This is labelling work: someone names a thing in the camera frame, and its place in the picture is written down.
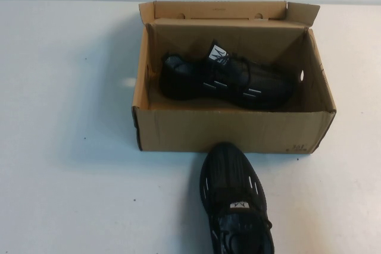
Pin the black mesh sneaker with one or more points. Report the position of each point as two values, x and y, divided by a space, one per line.
238 87
232 170

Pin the brown cardboard shoe box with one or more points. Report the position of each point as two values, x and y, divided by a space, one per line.
226 129

